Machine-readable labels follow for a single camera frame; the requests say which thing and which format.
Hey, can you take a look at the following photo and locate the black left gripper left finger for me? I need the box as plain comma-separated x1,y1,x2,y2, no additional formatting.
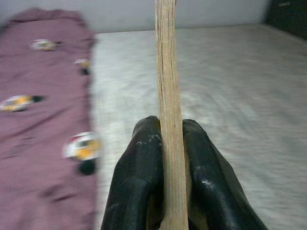
100,115,166,230

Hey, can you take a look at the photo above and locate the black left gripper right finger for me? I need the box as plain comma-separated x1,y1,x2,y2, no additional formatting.
182,119,269,230

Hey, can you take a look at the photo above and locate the pink cartoon print blanket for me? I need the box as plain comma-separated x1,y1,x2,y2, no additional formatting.
0,7,104,230

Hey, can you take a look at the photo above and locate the white quilted mattress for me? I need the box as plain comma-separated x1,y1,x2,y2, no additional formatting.
90,23,307,230

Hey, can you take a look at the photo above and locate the black tufted headboard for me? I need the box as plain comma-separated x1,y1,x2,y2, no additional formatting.
264,0,307,42

